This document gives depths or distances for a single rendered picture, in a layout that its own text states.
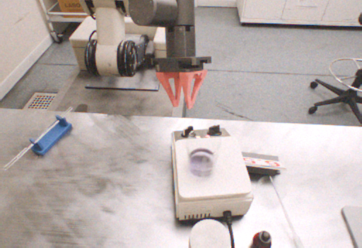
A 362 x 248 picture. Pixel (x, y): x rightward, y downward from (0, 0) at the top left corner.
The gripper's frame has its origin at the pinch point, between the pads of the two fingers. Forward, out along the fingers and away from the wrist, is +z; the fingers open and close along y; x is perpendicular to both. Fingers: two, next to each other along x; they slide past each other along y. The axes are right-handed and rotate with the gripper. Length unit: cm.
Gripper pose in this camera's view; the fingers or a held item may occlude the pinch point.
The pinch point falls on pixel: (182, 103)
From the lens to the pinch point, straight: 50.4
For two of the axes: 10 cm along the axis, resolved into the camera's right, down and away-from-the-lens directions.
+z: 0.4, 9.7, 2.4
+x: 5.9, -2.1, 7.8
